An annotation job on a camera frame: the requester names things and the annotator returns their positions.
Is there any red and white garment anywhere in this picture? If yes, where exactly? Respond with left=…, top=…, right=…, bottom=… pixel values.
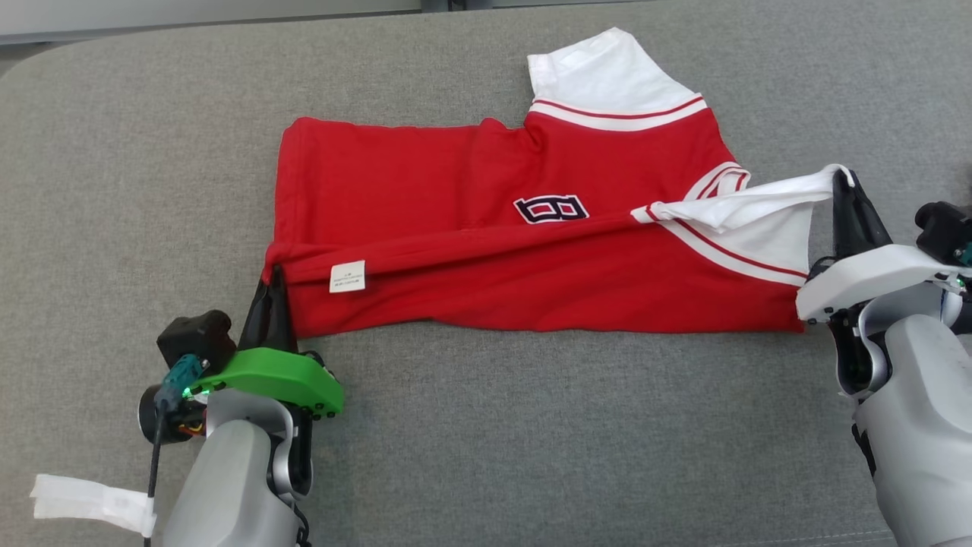
left=262, top=27, right=856, bottom=338

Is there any white paper cable tag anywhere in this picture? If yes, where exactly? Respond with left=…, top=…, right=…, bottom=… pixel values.
left=30, top=473, right=159, bottom=537

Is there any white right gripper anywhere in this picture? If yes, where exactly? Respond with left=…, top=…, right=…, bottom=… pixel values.
left=795, top=169, right=972, bottom=324

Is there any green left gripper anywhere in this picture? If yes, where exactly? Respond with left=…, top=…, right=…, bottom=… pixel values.
left=190, top=263, right=346, bottom=421

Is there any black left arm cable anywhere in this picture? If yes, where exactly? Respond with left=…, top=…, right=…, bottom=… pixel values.
left=143, top=355, right=207, bottom=547

